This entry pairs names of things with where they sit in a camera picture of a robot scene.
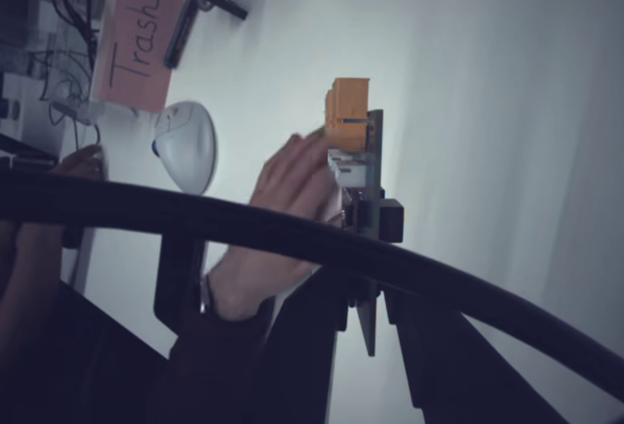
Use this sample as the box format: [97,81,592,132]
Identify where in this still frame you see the dark wristwatch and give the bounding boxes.
[198,270,218,316]

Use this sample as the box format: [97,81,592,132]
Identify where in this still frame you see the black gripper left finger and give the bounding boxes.
[253,266,354,424]

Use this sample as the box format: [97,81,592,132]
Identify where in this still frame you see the man's left hand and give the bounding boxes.
[206,132,343,324]

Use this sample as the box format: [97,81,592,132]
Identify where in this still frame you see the green circuit board orange connectors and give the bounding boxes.
[323,76,387,359]

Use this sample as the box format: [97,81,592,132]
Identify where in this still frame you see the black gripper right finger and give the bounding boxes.
[379,199,570,424]

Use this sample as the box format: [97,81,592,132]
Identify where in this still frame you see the bystander hand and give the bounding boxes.
[50,144,105,182]

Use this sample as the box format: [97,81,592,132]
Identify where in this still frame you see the thin black cable bundle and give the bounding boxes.
[28,0,106,152]

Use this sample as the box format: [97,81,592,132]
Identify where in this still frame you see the pink paper marked Trash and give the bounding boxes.
[91,0,190,114]

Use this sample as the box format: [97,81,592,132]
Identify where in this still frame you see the black USB camera cable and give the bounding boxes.
[0,169,624,408]

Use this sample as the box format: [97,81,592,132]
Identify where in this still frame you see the man in maroon shirt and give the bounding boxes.
[0,218,173,424]

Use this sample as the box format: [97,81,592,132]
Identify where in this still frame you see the white trackball mouse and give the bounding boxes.
[151,99,218,197]

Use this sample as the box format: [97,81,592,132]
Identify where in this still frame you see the man's left forearm maroon sleeve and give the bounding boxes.
[168,296,275,424]

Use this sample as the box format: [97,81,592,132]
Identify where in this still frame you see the black laptop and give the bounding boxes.
[0,132,58,173]

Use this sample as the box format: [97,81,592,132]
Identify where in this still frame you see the black metal clamp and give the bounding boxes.
[137,0,250,70]

